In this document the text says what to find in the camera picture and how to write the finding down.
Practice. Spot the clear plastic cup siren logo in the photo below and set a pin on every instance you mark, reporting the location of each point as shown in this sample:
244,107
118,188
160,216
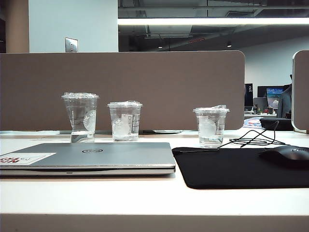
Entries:
124,123

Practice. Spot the short clear plastic cup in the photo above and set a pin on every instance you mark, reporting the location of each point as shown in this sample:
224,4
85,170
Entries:
210,128

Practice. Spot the silver Dell laptop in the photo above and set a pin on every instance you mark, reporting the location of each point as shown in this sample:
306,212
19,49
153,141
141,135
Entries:
101,157

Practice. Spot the tall clear plastic cup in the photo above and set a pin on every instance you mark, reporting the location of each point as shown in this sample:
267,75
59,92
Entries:
79,113

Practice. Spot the grey flat stand base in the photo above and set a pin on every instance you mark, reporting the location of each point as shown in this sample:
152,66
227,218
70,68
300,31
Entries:
167,131

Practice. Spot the wide brown desk divider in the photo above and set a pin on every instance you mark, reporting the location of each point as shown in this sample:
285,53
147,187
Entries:
144,79

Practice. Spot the black mouse pad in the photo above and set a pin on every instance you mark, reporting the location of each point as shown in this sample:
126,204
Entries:
224,169

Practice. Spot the black standing banner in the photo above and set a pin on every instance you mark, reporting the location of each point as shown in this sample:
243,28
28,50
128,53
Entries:
248,95

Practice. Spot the blue plastic bag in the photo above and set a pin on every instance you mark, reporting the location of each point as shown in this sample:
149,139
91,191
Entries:
251,123

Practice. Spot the black round pouch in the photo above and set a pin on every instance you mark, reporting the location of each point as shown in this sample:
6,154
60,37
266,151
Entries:
275,123

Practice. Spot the background computer monitor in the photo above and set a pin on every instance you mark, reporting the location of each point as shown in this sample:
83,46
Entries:
274,96

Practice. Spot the person in grey jacket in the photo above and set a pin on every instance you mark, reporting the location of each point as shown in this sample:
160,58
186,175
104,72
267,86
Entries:
285,104

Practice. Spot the black computer mouse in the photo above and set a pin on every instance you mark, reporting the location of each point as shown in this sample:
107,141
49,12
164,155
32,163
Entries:
285,154

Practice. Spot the narrow brown desk divider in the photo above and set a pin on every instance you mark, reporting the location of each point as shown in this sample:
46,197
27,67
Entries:
301,91

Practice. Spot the metal wall plate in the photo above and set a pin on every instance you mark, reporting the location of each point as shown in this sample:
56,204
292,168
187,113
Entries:
71,44

